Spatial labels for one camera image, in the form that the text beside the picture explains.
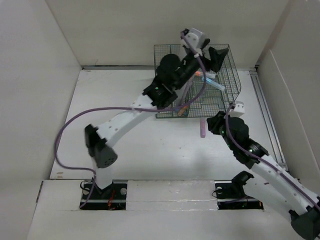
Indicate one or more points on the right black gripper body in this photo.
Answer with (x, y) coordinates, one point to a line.
(219, 126)

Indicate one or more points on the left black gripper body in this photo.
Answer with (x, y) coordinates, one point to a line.
(189, 64)

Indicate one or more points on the pink marker pen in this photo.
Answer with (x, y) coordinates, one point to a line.
(202, 128)

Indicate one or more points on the orange capped clear marker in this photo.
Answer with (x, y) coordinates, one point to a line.
(208, 74)

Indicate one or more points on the clear zip pouch purple zipper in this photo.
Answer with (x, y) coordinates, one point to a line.
(185, 91)

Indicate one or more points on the light blue capped marker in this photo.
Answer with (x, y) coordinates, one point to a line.
(213, 83)

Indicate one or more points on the orange marker pen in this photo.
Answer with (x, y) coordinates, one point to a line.
(183, 112)

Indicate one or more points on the white notebook booklet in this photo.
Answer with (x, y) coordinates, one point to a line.
(185, 52)

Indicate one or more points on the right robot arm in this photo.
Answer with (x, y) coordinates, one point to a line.
(264, 179)

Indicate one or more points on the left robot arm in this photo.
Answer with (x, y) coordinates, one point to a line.
(172, 73)

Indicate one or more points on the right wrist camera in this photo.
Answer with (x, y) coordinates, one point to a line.
(237, 109)

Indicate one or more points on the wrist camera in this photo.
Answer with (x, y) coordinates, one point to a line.
(237, 109)
(194, 38)

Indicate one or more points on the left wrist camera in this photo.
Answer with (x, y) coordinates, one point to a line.
(194, 38)

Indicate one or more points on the green wire mesh organizer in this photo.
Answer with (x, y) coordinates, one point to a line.
(212, 100)

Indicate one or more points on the aluminium rail right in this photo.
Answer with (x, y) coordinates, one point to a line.
(274, 140)

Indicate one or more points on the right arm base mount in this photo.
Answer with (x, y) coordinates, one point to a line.
(230, 194)

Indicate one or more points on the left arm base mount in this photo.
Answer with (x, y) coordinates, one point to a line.
(113, 198)

